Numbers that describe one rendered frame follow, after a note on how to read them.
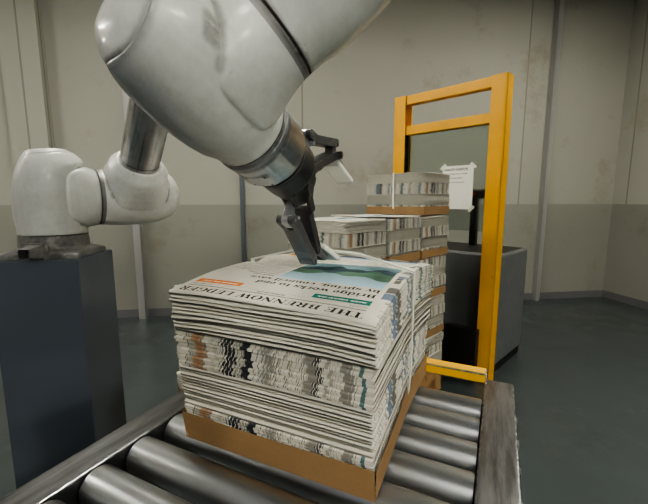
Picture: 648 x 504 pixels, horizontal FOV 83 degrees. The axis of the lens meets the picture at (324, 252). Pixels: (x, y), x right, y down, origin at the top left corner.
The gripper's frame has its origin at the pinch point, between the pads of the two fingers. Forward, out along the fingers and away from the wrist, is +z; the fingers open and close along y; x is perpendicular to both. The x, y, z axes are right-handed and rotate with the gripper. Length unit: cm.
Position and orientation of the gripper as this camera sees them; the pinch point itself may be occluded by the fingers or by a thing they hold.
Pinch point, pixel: (336, 216)
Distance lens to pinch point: 62.0
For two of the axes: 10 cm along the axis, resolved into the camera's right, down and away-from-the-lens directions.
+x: 9.0, 0.7, -4.3
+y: -1.8, 9.6, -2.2
